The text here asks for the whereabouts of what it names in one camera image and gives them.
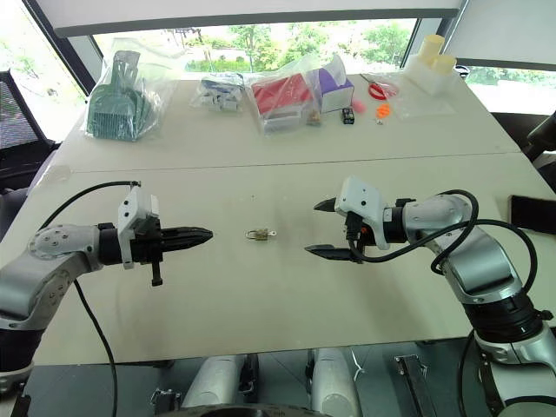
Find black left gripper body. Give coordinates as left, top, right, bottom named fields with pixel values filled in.
left=129, top=215, right=165, bottom=288

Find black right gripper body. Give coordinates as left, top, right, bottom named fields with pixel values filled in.
left=344, top=211, right=371, bottom=263

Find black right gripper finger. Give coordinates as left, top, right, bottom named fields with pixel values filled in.
left=313, top=196, right=338, bottom=215
left=303, top=243, right=362, bottom=265

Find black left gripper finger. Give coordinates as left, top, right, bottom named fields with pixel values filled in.
left=161, top=225, right=215, bottom=241
left=161, top=237, right=214, bottom=254

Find purple white tissue box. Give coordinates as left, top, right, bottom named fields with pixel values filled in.
left=308, top=55, right=355, bottom=116

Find red box in plastic bag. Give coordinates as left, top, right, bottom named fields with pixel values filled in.
left=248, top=71, right=319, bottom=136

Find silver rounded robot leg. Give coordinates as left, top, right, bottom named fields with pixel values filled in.
left=309, top=347, right=362, bottom=417
left=181, top=354, right=245, bottom=410

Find clear plastic bag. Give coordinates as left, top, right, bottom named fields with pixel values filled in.
left=389, top=84, right=458, bottom=122

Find bag of white blue parts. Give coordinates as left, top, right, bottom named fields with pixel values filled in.
left=189, top=72, right=245, bottom=114

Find green dustpans in plastic bag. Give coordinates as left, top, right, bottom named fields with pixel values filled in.
left=83, top=49, right=162, bottom=142

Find metal clamp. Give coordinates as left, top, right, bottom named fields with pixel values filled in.
left=149, top=387, right=182, bottom=413

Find yellow foam cylinders in bag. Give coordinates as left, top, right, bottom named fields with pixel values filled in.
left=402, top=34, right=460, bottom=96

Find flat black device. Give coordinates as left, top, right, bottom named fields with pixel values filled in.
left=507, top=195, right=556, bottom=235

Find black mesh office chair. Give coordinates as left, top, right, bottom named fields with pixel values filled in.
left=0, top=68, right=58, bottom=195

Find white roller blind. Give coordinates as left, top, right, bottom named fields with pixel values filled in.
left=453, top=0, right=556, bottom=70
left=30, top=0, right=462, bottom=38

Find black grey chair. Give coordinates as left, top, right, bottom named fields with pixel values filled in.
left=524, top=110, right=556, bottom=175

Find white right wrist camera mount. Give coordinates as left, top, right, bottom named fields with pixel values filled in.
left=334, top=175, right=392, bottom=251

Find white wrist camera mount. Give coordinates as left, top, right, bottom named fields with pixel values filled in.
left=116, top=186, right=160, bottom=271
left=334, top=175, right=392, bottom=251

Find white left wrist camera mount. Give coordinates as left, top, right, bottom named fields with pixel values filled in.
left=116, top=186, right=160, bottom=271

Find red handled scissors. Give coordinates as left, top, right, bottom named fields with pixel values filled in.
left=360, top=73, right=399, bottom=101

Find metal bracket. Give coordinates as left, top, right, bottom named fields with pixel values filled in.
left=394, top=354, right=436, bottom=417

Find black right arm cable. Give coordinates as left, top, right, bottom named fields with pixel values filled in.
left=346, top=188, right=539, bottom=306

